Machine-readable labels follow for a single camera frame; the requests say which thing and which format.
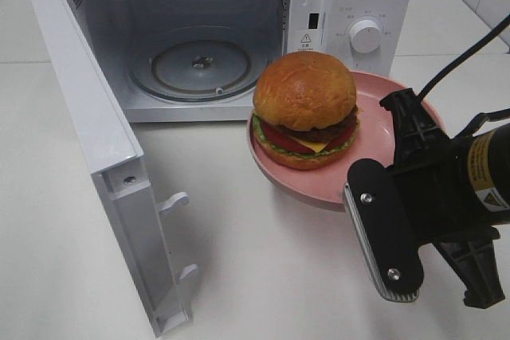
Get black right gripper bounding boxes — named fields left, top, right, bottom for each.
left=379, top=88, right=505, bottom=308

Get pink round plate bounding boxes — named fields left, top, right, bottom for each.
left=247, top=72, right=405, bottom=211

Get burger with bun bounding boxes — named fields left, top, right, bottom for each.
left=251, top=51, right=359, bottom=170

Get white microwave door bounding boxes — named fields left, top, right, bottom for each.
left=31, top=0, right=198, bottom=336

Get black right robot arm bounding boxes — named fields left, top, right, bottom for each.
left=380, top=88, right=509, bottom=309

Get white upper microwave knob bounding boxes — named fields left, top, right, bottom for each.
left=347, top=16, right=383, bottom=54

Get glass microwave turntable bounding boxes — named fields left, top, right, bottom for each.
left=127, top=25, right=269, bottom=103

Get white microwave oven body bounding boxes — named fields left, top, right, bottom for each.
left=109, top=0, right=409, bottom=123

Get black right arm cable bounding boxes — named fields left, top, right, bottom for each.
left=416, top=13, right=510, bottom=146

